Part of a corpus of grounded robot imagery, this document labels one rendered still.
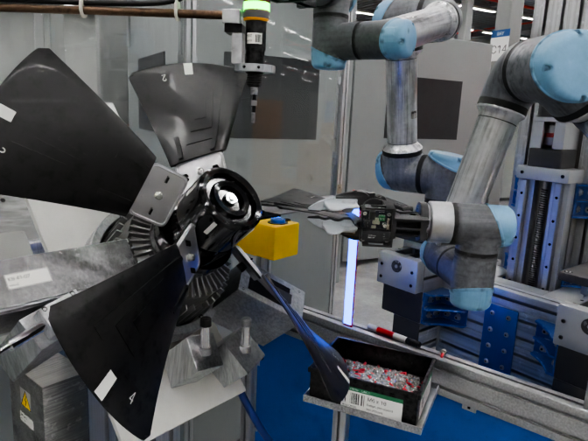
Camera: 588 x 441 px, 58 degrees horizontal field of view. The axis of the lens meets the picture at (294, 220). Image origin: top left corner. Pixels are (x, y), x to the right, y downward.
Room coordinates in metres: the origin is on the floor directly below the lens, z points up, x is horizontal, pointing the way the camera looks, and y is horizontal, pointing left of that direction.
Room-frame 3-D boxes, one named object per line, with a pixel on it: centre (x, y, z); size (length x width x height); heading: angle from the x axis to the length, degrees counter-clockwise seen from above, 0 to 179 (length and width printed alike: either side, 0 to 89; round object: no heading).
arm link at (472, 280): (0.95, -0.33, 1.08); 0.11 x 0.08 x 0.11; 8
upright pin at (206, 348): (0.82, 0.14, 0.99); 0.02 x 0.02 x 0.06
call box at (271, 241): (1.39, 0.08, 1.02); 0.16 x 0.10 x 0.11; 50
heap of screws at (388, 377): (0.97, -0.17, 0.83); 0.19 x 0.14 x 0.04; 66
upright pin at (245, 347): (0.89, 0.08, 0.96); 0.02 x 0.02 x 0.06
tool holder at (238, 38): (0.93, 0.09, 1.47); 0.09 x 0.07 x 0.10; 85
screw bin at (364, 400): (0.97, -0.17, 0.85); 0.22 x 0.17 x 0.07; 66
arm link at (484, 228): (0.93, -0.34, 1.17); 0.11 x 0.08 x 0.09; 87
